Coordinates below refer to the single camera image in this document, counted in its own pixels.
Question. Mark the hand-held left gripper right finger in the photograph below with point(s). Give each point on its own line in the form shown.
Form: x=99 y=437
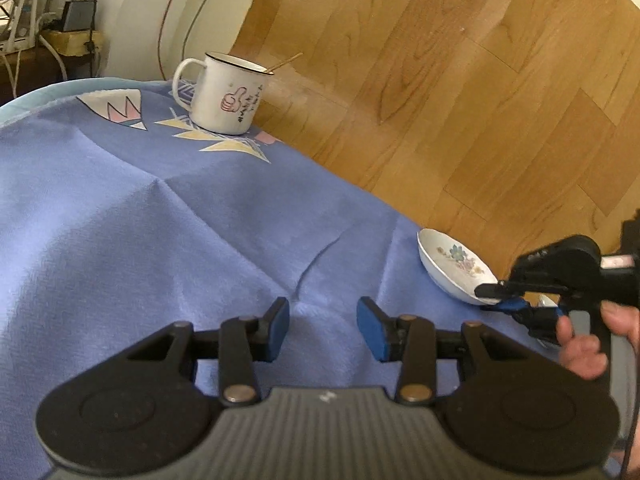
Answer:
x=371 y=332

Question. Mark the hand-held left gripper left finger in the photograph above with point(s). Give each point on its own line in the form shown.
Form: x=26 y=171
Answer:
x=278 y=331

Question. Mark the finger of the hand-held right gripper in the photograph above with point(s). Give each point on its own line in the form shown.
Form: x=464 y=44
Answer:
x=515 y=306
x=520 y=290

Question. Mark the white floral plate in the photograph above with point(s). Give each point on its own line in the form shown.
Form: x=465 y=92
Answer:
x=452 y=260

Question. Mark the person's right hand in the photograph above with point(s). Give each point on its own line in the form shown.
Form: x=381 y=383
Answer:
x=582 y=352

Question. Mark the blue printed blanket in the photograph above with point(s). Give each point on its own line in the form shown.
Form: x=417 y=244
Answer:
x=150 y=240

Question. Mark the white enamel mug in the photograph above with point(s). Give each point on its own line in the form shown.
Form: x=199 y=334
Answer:
x=227 y=95

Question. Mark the yellow cardboard box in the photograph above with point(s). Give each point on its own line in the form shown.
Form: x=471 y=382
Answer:
x=70 y=42

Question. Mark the black box device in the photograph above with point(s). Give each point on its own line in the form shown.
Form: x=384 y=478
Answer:
x=77 y=16

